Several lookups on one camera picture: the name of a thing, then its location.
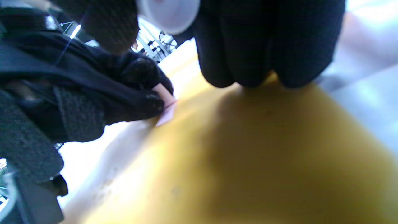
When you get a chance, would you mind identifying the person's right hand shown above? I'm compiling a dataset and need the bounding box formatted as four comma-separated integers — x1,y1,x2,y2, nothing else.
50,0,345,88

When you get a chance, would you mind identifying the person's left hand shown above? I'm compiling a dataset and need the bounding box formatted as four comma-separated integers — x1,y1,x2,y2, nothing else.
0,6,174,143

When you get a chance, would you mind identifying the pink sticky note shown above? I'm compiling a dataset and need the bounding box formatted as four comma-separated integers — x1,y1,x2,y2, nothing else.
152,83,178,127

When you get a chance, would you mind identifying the orange glue stick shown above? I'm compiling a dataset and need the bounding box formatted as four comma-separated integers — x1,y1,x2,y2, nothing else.
136,0,201,35

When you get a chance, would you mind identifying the yellow L-shaped folder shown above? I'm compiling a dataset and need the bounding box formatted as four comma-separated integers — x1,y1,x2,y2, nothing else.
79,40,398,224

